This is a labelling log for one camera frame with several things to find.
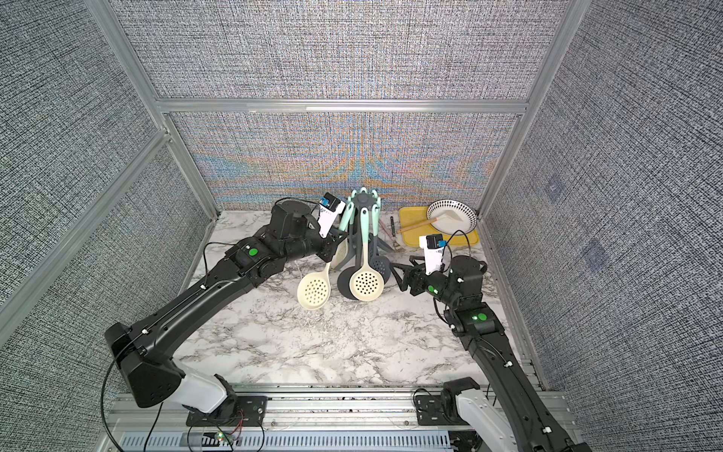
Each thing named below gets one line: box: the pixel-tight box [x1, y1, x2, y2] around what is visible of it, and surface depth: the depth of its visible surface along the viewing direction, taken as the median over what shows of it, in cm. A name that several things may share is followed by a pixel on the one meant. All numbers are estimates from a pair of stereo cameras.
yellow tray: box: [399, 206, 429, 230], surface depth 120 cm
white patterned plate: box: [426, 198, 479, 236], surface depth 119 cm
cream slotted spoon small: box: [296, 261, 332, 310], surface depth 78 cm
